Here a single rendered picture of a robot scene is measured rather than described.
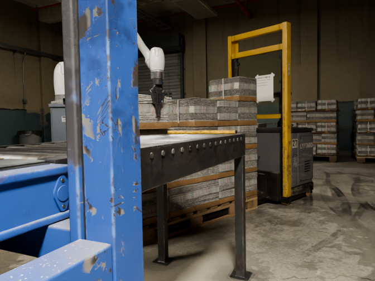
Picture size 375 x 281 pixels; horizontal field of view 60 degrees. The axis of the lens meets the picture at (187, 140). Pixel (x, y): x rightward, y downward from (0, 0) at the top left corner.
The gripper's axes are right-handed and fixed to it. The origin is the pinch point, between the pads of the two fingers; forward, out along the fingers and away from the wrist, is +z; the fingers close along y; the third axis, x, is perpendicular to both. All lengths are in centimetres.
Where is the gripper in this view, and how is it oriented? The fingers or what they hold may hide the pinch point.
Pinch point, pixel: (158, 109)
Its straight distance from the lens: 223.5
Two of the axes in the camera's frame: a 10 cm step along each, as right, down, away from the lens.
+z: 0.2, 10.0, 0.5
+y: -7.2, 0.5, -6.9
